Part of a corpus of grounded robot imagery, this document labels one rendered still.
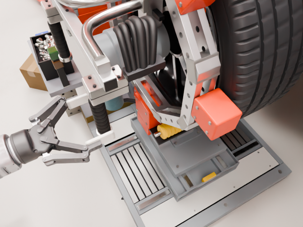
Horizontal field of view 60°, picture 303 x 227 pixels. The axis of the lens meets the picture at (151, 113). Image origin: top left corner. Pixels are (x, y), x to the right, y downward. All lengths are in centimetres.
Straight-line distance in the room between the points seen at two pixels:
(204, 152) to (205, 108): 71
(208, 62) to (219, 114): 12
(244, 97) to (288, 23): 18
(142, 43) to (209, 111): 21
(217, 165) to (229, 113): 76
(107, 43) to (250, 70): 37
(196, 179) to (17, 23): 200
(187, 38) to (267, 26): 17
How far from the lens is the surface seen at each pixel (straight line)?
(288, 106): 194
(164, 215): 133
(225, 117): 61
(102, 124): 67
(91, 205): 146
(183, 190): 130
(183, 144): 131
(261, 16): 61
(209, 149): 132
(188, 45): 57
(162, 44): 78
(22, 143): 64
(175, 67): 90
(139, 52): 54
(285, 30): 66
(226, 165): 135
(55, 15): 84
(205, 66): 58
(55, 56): 116
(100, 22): 64
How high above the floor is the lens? 136
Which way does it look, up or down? 54 degrees down
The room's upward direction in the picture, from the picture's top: straight up
